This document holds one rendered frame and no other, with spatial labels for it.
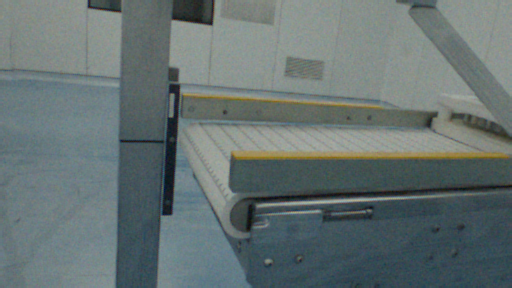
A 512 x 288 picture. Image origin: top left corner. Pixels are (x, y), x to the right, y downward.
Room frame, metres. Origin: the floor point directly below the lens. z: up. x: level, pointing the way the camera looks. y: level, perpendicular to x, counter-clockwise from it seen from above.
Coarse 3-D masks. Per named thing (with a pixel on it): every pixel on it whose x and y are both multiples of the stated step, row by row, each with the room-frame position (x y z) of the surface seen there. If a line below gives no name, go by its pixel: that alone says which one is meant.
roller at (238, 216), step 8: (240, 200) 0.37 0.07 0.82; (248, 200) 0.37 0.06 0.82; (240, 208) 0.36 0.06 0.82; (248, 208) 0.36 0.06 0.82; (232, 216) 0.36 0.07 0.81; (240, 216) 0.36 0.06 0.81; (248, 216) 0.36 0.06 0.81; (232, 224) 0.36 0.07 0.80; (240, 224) 0.36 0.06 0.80; (248, 224) 0.37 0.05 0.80
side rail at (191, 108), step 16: (192, 112) 0.59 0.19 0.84; (208, 112) 0.60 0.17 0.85; (240, 112) 0.63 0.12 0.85; (256, 112) 0.64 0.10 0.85; (272, 112) 0.65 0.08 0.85; (288, 112) 0.66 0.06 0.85; (304, 112) 0.67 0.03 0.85; (320, 112) 0.69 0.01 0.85; (336, 112) 0.70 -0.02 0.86; (352, 112) 0.72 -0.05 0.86; (368, 112) 0.73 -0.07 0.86; (384, 112) 0.75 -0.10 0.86; (400, 112) 0.76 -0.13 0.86; (416, 112) 0.78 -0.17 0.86; (432, 112) 0.80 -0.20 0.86; (464, 112) 0.85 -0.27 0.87
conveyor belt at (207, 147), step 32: (192, 128) 0.57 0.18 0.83; (224, 128) 0.58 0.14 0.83; (256, 128) 0.61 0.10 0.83; (288, 128) 0.64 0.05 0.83; (320, 128) 0.67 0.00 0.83; (352, 128) 0.71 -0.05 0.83; (192, 160) 0.49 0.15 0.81; (224, 160) 0.45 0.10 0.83; (224, 192) 0.38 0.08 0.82; (256, 192) 0.38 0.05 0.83; (288, 192) 0.39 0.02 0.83; (320, 192) 0.41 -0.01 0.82; (352, 192) 0.43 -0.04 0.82; (224, 224) 0.36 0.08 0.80
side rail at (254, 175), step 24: (240, 168) 0.35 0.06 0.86; (264, 168) 0.36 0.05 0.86; (288, 168) 0.37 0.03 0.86; (312, 168) 0.38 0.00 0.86; (336, 168) 0.39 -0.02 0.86; (360, 168) 0.41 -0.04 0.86; (384, 168) 0.42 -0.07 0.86; (408, 168) 0.44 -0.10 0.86; (432, 168) 0.45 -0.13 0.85; (456, 168) 0.47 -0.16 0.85; (480, 168) 0.49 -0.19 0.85; (504, 168) 0.51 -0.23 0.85; (240, 192) 0.35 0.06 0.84
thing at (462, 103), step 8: (440, 96) 0.79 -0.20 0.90; (448, 96) 0.77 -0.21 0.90; (456, 96) 0.79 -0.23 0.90; (464, 96) 0.81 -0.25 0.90; (440, 104) 0.79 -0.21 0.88; (448, 104) 0.77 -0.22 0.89; (456, 104) 0.75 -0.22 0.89; (464, 104) 0.73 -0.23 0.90; (472, 104) 0.72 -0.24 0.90; (480, 104) 0.71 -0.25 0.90; (472, 112) 0.72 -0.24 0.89; (480, 112) 0.70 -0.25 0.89; (488, 112) 0.69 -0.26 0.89
